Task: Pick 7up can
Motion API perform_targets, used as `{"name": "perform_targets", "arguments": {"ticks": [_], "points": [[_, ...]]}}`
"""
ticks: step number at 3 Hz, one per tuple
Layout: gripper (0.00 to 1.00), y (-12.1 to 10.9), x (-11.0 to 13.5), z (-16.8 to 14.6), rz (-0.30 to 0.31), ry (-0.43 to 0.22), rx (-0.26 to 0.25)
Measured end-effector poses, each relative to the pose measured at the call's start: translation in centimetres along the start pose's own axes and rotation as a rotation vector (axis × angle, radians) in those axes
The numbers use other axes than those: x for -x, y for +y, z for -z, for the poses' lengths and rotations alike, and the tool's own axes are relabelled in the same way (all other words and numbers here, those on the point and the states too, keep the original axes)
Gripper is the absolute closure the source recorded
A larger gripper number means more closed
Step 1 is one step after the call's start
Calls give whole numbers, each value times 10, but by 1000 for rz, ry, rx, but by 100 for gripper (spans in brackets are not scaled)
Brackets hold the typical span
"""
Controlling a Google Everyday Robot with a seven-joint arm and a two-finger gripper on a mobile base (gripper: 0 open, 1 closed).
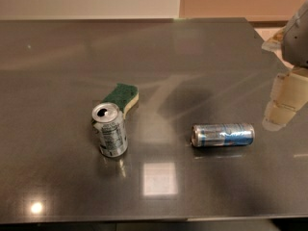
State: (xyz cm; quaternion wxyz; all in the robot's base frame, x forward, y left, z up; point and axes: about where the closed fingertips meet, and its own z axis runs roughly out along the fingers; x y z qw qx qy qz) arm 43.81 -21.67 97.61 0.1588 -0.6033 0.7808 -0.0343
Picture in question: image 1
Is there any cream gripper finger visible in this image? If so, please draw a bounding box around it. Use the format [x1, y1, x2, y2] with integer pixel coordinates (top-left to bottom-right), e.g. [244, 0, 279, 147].
[262, 67, 308, 131]
[262, 28, 285, 52]

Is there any silver blue lying can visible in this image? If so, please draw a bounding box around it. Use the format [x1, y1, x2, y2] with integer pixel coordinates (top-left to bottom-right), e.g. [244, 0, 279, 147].
[191, 123, 255, 147]

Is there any green yellow sponge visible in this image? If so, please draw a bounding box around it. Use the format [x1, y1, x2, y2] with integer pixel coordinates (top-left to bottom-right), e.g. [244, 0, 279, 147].
[102, 83, 139, 118]

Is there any silver 7up can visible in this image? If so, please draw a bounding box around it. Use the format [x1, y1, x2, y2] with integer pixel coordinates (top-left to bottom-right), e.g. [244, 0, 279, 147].
[91, 102, 128, 158]

